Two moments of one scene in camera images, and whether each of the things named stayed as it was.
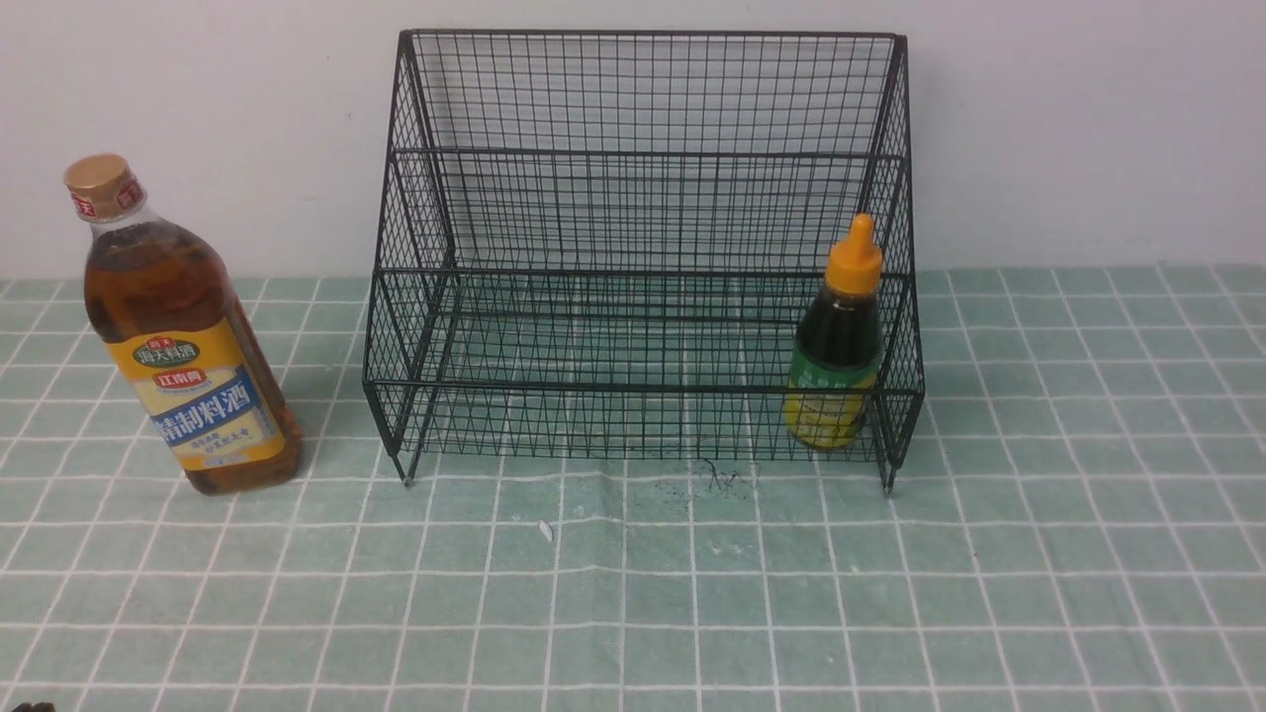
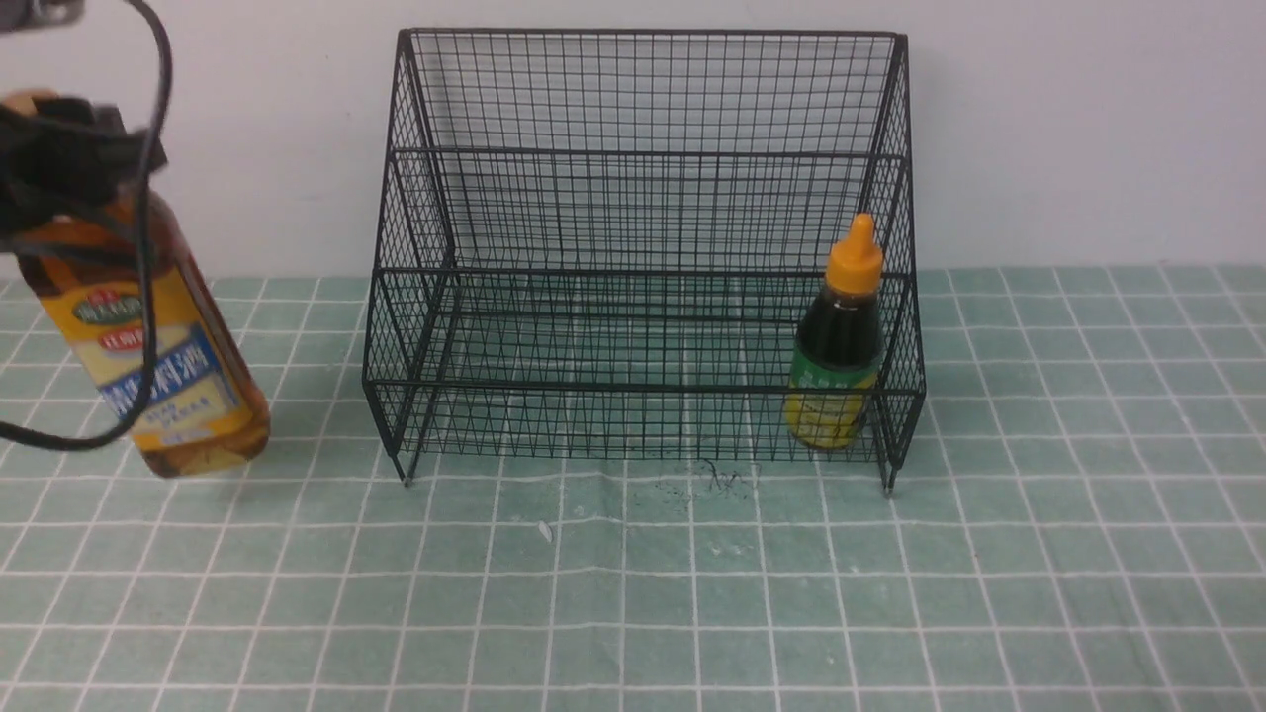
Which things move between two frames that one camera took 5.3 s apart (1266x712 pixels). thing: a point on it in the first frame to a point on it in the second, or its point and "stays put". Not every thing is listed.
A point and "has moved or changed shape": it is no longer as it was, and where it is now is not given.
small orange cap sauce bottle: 833,379 stays put
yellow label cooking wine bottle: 185,341 has moved or changed shape
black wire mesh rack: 646,245 stays put
